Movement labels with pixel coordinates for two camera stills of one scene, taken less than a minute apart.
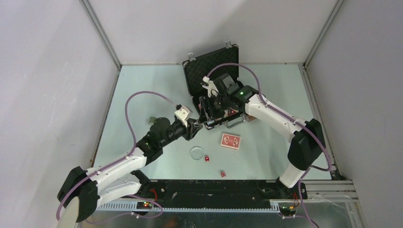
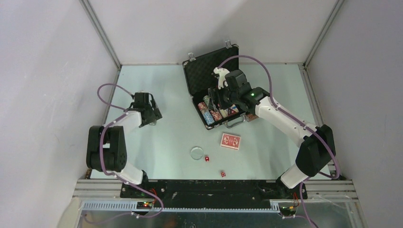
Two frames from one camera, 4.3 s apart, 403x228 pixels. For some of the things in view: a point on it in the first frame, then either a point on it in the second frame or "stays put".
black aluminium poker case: x=196 y=69 stays put
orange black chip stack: x=250 y=118 stays put
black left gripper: x=192 y=128 to x=155 y=114
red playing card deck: x=230 y=141 stays put
